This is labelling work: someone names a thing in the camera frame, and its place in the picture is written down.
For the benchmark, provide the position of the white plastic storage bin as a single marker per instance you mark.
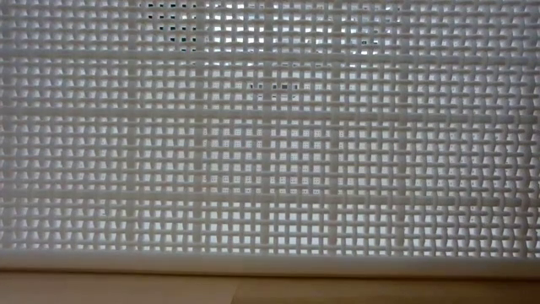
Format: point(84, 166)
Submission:
point(270, 139)

